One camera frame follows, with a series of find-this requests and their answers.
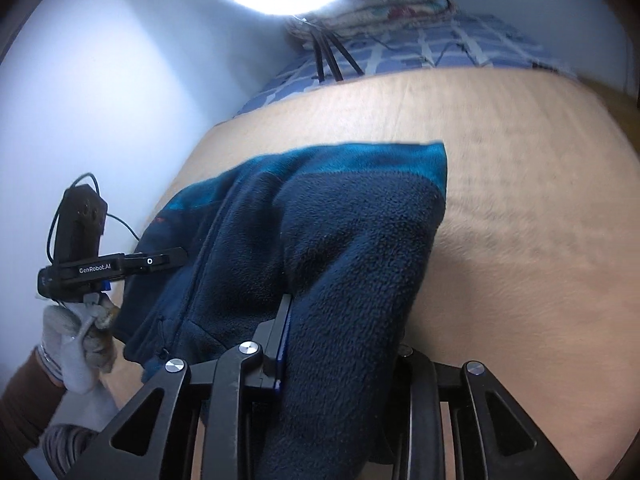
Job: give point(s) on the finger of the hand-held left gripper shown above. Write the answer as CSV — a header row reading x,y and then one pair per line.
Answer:
x,y
160,259

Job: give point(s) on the beige blanket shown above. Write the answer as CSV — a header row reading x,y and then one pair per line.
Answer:
x,y
525,210

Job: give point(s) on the teal plaid fleece jacket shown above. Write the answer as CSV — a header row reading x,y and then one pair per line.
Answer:
x,y
350,235

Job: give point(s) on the person's left forearm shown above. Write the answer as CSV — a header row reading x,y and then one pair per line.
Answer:
x,y
25,400

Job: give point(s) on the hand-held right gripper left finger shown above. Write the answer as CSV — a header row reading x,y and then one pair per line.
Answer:
x,y
285,330

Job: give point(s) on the black tripod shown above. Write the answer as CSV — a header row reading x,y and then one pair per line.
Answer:
x,y
320,60

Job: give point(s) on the grey ribbed cloth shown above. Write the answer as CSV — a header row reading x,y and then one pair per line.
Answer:
x,y
65,450

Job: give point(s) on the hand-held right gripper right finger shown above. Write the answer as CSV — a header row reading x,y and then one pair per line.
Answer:
x,y
425,385

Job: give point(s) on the blue patterned bedsheet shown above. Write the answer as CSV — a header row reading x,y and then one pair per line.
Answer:
x,y
450,45

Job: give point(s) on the person's left hand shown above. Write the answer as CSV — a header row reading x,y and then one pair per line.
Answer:
x,y
75,350

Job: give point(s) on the folded floral quilt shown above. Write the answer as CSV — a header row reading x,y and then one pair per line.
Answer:
x,y
400,0

